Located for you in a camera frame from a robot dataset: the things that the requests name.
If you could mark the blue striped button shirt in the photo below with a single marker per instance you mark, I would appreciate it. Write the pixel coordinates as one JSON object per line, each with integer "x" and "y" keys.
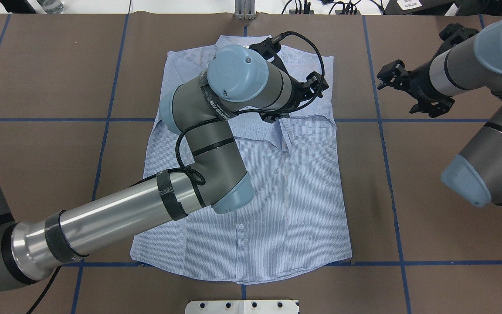
{"x": 295, "y": 223}

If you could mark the aluminium frame post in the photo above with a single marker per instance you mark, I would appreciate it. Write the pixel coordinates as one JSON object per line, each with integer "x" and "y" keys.
{"x": 244, "y": 10}

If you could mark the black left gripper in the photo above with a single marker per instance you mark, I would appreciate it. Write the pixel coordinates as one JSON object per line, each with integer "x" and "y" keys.
{"x": 295, "y": 90}

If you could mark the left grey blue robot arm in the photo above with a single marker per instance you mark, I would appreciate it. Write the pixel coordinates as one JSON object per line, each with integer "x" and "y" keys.
{"x": 210, "y": 169}

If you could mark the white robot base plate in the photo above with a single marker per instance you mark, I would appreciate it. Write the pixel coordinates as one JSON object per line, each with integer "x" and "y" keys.
{"x": 243, "y": 307}

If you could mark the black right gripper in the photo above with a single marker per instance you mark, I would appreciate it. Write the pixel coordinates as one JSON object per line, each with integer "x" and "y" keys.
{"x": 419, "y": 83}

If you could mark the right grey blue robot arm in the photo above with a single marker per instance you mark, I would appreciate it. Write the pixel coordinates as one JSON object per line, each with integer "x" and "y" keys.
{"x": 467, "y": 60}

